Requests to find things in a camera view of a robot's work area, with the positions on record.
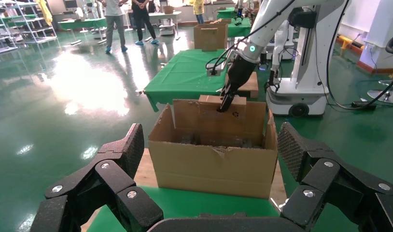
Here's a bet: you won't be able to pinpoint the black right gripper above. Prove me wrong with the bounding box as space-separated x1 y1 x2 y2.
216 55 258 113

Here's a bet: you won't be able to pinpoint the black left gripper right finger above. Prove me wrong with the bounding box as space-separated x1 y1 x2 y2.
277 121 393 232

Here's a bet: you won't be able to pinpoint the black idle gripper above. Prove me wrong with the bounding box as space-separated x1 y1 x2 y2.
264 70 281 93

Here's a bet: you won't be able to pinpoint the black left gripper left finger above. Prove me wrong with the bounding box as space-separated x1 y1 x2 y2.
30 123 165 232

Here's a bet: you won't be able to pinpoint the brown background carton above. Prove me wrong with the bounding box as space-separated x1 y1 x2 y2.
193 23 229 52

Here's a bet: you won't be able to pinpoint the large open cardboard carton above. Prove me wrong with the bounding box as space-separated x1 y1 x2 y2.
148 98 279 200

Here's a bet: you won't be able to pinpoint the white robot torso and base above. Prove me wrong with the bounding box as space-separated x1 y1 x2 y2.
266 6 346 117

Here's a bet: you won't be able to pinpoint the green tablecloth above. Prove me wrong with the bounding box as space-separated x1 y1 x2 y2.
143 48 236 113
87 186 281 232

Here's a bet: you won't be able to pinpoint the green covered table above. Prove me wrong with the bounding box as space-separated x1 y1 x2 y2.
227 17 252 38
57 17 108 31

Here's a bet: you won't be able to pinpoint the black power adapter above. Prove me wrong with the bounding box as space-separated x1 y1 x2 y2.
351 101 378 111

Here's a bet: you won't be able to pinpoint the yellow floor barrier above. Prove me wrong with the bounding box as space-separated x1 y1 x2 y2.
337 35 354 49

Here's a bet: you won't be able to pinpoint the person in yellow top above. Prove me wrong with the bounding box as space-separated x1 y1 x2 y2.
191 0 205 25

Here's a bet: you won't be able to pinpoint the white table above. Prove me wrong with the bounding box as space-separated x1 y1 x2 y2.
148 11 181 36

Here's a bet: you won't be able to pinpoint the blue shoe covers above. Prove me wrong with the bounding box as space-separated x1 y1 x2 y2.
131 0 160 46

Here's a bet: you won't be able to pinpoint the person in white shirt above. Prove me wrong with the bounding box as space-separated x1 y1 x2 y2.
98 0 128 54

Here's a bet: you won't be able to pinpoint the white metal shelf rack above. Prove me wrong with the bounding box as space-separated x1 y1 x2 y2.
0 0 58 55

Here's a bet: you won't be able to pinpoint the yellow hanging garment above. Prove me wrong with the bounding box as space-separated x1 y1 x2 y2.
35 0 53 26

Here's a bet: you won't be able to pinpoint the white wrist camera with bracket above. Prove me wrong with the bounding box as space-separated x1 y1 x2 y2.
206 59 231 77

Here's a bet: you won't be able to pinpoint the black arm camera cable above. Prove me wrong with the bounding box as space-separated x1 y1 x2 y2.
205 0 296 76

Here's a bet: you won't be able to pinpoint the thick black tether cable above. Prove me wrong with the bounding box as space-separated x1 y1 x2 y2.
326 0 393 111

